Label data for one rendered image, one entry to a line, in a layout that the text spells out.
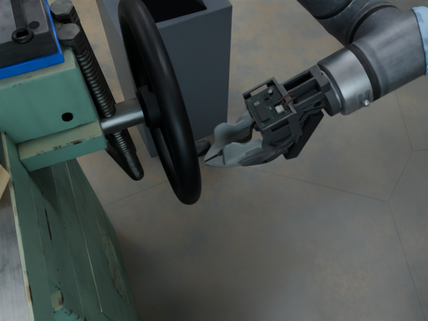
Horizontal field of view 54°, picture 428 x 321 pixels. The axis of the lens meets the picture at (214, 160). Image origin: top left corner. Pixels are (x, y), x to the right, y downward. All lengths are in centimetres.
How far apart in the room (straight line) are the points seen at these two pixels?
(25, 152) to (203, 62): 80
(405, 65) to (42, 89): 46
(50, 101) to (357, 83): 39
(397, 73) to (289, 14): 141
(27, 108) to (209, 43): 79
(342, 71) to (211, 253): 86
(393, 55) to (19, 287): 52
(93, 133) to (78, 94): 5
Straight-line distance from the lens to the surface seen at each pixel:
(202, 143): 67
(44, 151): 50
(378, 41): 63
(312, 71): 61
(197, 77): 127
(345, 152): 157
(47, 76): 45
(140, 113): 57
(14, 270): 42
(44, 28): 43
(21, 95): 46
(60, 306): 50
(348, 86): 61
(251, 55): 180
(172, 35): 112
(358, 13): 70
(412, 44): 64
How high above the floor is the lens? 126
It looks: 59 degrees down
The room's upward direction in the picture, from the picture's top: straight up
